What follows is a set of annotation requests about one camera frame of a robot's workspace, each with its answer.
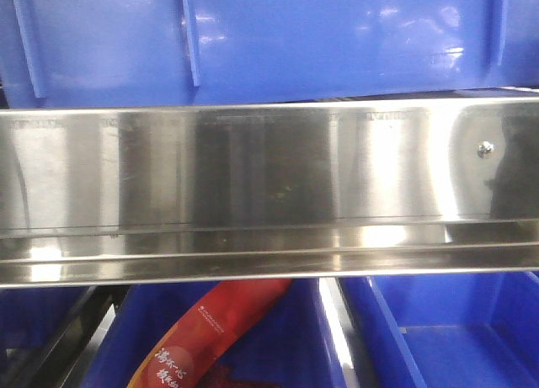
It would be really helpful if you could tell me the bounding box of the small steel screw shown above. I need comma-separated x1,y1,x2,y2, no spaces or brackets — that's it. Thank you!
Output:
477,141,495,159

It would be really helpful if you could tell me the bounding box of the black metal frame bar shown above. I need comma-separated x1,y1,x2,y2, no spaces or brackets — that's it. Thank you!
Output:
1,285,128,387

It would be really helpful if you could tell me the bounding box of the red snack package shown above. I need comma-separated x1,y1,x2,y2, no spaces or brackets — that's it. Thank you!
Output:
127,279,292,387

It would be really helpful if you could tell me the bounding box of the blue bin far left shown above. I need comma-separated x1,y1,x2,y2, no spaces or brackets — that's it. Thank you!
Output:
1,287,86,349

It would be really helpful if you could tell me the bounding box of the empty blue bin right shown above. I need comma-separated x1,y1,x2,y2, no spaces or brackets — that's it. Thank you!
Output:
340,272,538,387

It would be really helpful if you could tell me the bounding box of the steel divider bar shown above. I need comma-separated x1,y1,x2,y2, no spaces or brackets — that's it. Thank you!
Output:
318,278,360,387

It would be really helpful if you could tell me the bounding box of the stainless steel shelf rail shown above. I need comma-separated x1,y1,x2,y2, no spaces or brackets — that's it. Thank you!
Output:
1,93,538,288

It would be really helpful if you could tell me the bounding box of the blue bin with package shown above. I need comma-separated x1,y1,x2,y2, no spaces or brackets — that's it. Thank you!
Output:
81,279,344,387

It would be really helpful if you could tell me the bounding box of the large blue plastic bin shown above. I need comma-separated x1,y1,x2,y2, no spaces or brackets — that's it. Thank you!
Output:
1,0,538,108

